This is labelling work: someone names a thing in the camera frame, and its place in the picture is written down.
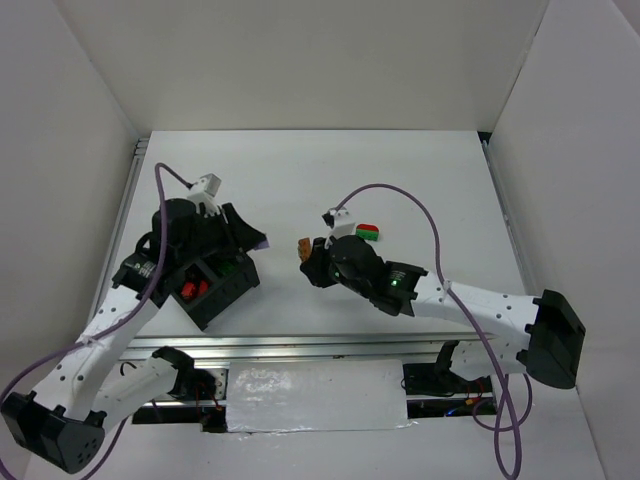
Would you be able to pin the aluminium rail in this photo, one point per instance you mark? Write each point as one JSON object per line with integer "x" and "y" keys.
{"x": 104, "y": 282}
{"x": 521, "y": 260}
{"x": 293, "y": 347}

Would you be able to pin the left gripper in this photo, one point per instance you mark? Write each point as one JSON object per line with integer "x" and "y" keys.
{"x": 232, "y": 226}

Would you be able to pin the aluminium left rail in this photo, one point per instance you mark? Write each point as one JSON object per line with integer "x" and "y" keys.
{"x": 104, "y": 282}

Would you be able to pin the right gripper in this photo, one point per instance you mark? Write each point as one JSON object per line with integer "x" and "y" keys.
{"x": 316, "y": 261}

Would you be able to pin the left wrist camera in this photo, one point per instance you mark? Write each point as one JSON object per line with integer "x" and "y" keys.
{"x": 203, "y": 192}

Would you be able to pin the red and tan lego brick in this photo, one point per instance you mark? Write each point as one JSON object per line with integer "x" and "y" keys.
{"x": 189, "y": 291}

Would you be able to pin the small green lego brick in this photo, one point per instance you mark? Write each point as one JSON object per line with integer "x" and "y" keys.
{"x": 226, "y": 268}

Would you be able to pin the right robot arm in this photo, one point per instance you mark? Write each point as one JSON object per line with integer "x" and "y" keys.
{"x": 540, "y": 336}

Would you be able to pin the aluminium front rail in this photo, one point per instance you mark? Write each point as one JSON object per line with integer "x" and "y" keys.
{"x": 293, "y": 347}

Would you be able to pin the tan lego plate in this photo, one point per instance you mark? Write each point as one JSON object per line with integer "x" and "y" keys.
{"x": 304, "y": 249}

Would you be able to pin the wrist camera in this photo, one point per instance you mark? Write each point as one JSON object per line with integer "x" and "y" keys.
{"x": 203, "y": 192}
{"x": 340, "y": 223}

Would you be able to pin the red green arched lego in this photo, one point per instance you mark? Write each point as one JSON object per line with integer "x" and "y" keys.
{"x": 368, "y": 232}

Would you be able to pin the black two-compartment container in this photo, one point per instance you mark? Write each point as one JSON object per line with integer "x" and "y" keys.
{"x": 223, "y": 291}

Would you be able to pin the aluminium right rail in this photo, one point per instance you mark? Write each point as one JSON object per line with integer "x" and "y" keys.
{"x": 521, "y": 260}

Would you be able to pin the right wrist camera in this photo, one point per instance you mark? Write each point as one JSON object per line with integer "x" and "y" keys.
{"x": 340, "y": 223}

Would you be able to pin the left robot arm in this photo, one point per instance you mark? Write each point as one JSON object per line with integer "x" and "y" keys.
{"x": 64, "y": 418}

